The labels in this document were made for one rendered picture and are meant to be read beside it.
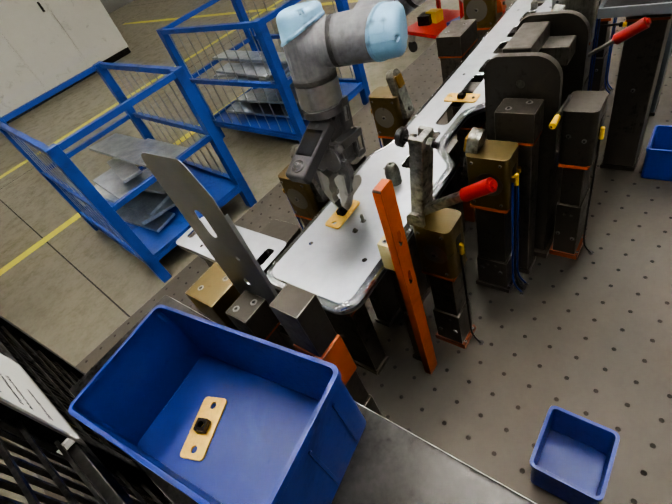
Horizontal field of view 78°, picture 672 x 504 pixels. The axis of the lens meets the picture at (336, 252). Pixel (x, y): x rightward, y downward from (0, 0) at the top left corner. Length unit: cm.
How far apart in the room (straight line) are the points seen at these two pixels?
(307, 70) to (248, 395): 50
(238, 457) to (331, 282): 31
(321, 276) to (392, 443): 33
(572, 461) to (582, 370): 18
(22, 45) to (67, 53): 60
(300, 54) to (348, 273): 36
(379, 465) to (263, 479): 14
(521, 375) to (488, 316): 15
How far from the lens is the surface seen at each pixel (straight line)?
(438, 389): 92
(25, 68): 848
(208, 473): 61
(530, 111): 81
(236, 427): 62
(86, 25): 879
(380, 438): 54
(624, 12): 104
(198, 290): 77
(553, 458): 88
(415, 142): 61
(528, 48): 87
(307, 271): 77
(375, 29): 67
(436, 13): 414
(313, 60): 71
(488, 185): 62
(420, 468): 53
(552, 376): 94
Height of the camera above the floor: 153
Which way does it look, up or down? 42 degrees down
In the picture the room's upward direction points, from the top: 23 degrees counter-clockwise
